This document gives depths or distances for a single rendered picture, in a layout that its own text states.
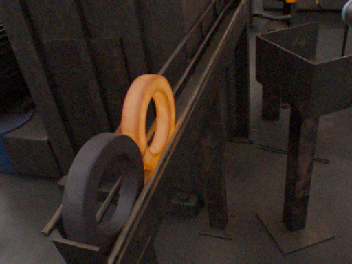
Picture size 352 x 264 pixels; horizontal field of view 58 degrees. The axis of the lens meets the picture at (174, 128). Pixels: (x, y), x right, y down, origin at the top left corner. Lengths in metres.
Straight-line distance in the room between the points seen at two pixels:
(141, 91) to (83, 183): 0.21
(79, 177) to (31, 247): 1.06
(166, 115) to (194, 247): 0.69
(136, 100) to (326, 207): 1.04
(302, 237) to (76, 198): 1.00
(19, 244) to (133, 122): 1.07
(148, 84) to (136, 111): 0.06
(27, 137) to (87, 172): 1.28
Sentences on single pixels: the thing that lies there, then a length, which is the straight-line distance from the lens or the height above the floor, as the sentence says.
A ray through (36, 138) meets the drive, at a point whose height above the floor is 0.25.
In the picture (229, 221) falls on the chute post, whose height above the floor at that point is 0.01.
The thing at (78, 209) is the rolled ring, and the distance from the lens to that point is 0.44.
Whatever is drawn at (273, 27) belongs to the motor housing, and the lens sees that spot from 1.70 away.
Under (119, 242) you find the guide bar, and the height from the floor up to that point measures 0.63.
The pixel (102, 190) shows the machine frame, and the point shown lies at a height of 0.07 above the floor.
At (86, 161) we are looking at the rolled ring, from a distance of 0.44.
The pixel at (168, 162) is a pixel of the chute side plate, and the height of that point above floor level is 0.63.
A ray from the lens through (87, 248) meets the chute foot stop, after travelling 0.45.
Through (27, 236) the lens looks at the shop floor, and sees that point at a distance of 1.54.
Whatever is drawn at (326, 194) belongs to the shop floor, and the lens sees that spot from 1.48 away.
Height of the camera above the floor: 1.01
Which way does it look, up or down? 32 degrees down
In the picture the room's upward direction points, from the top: 9 degrees counter-clockwise
